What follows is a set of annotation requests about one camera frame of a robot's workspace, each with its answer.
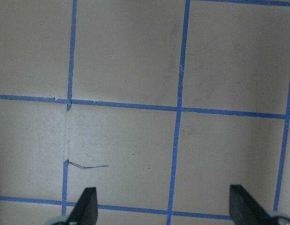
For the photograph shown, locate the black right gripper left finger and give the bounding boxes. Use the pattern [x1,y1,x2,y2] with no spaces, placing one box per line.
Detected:
[66,187,98,225]

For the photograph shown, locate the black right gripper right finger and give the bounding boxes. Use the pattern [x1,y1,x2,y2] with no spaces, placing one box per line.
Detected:
[229,185,272,225]

